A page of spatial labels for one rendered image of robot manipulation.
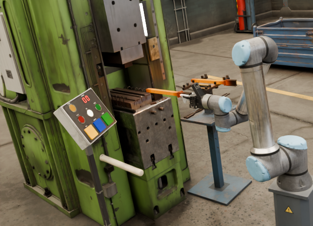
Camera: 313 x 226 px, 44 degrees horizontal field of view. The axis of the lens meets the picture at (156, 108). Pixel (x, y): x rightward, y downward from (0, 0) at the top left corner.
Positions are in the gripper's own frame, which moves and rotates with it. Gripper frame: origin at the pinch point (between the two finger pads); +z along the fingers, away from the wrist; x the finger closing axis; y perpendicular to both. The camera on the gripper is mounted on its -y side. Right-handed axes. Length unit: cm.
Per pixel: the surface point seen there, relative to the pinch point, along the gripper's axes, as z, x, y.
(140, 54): 42.2, 5.0, -22.7
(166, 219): 29, -7, 106
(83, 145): 16, -69, 11
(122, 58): 42.1, -12.0, -24.1
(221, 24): 509, 674, 91
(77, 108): 26, -63, -7
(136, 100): 41.6, -6.4, 9.1
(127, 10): 43, 0, -54
